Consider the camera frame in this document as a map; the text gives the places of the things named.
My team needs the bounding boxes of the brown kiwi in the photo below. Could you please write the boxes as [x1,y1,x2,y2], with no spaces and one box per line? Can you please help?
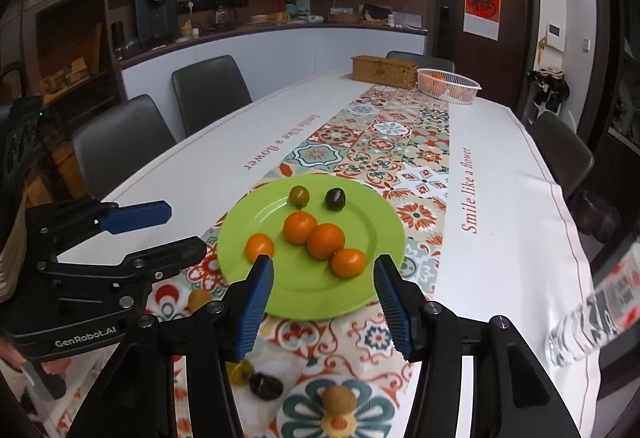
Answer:
[321,384,358,418]

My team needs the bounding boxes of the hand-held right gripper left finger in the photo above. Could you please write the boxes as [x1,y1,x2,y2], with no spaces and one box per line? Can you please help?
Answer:
[82,255,275,438]

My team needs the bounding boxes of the brown pot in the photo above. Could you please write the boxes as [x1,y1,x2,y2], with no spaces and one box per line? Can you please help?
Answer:
[575,195,621,244]

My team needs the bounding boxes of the clear plastic water bottle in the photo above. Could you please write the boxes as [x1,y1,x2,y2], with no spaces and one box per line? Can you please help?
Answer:
[544,243,640,367]

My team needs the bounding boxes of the grey dining chair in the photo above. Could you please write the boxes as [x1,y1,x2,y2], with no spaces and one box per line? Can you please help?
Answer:
[71,94,177,199]
[171,55,253,139]
[386,50,456,74]
[529,110,596,199]

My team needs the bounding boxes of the white lower counter cabinets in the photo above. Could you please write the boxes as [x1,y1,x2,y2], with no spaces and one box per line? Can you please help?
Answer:
[120,25,430,119]

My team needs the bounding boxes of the black water dispenser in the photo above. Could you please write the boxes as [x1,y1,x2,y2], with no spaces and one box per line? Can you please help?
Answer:
[134,0,179,44]

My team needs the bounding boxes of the white plastic fruit basket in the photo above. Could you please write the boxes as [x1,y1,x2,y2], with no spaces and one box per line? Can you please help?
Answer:
[416,68,482,105]

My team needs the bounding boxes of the glass sliding door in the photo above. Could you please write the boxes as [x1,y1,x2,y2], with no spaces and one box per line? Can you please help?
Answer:
[587,0,640,199]

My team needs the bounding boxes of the person's left hand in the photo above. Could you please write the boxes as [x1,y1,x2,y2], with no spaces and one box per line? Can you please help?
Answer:
[0,335,68,376]

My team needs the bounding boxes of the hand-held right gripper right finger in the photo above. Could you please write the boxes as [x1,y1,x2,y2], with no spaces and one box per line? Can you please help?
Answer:
[373,255,576,438]

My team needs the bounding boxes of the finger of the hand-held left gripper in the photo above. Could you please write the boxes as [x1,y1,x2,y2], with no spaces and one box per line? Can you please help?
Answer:
[35,235,208,286]
[25,197,172,239]

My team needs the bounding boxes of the red and white wall calendar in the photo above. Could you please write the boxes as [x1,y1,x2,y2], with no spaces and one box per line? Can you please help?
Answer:
[463,0,502,41]

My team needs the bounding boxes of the green plate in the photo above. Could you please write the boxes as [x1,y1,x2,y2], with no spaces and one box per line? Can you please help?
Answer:
[216,174,406,320]

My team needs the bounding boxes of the woven wicker box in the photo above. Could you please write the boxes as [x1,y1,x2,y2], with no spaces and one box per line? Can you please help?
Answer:
[351,55,419,90]

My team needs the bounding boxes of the small brown longan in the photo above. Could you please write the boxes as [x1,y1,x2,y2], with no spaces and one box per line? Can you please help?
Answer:
[188,289,213,314]

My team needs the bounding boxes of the beige ribbed knit clothing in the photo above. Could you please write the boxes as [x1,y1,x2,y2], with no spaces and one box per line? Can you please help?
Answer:
[0,195,27,305]

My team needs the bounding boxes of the orange mandarin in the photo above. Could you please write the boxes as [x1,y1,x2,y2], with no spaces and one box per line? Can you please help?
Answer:
[283,211,318,246]
[245,234,276,264]
[306,223,346,261]
[330,248,368,279]

